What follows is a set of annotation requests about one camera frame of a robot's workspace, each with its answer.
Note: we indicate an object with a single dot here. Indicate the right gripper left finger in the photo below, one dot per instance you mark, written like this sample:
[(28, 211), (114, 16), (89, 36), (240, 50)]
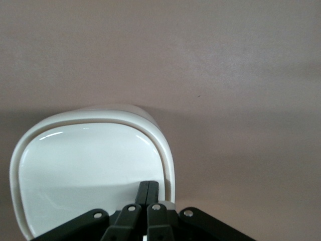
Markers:
[(125, 226)]

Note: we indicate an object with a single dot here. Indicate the white square plate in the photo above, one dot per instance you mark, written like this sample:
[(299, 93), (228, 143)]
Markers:
[(14, 175)]

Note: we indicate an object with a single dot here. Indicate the glossy white trash can lid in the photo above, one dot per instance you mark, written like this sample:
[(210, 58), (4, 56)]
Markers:
[(87, 170)]

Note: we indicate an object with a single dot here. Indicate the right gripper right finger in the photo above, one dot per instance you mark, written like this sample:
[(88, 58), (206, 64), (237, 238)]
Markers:
[(160, 226)]

